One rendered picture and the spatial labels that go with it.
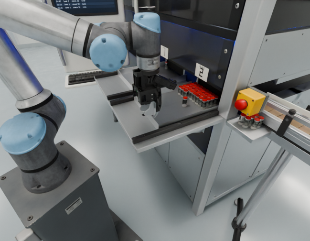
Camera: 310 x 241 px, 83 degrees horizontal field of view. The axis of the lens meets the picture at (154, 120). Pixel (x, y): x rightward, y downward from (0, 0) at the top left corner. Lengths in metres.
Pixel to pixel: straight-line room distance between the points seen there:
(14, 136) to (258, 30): 0.77
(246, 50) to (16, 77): 0.72
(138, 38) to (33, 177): 0.53
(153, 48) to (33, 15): 0.29
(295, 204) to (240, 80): 1.31
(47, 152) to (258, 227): 1.41
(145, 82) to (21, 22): 0.35
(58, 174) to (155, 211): 0.93
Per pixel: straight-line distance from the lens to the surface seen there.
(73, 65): 1.50
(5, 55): 0.66
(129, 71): 1.19
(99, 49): 0.40
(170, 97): 0.91
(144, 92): 0.60
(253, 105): 0.69
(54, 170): 0.68
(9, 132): 0.62
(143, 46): 0.55
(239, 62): 0.71
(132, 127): 0.71
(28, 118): 0.64
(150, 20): 0.54
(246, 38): 0.69
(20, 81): 0.67
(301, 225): 1.76
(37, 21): 0.44
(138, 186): 1.58
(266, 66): 0.82
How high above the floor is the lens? 1.33
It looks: 37 degrees down
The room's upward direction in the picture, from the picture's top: straight up
